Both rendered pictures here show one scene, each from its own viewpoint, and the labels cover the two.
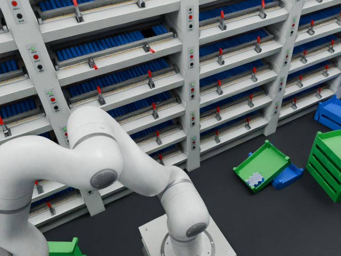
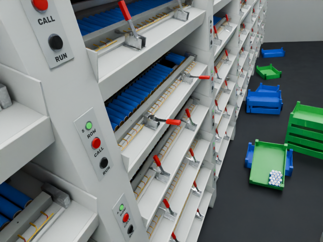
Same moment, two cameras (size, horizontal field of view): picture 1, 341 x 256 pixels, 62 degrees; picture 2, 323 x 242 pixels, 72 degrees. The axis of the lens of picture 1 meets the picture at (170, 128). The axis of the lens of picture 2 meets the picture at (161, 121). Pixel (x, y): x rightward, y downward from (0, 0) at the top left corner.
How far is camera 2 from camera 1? 99 cm
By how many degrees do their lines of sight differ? 29
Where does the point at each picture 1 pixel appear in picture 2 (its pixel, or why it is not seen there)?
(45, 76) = (111, 178)
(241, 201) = (281, 204)
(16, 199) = not seen: outside the picture
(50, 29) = (108, 71)
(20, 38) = (63, 107)
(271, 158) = (267, 153)
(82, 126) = not seen: outside the picture
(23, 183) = not seen: outside the picture
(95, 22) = (157, 45)
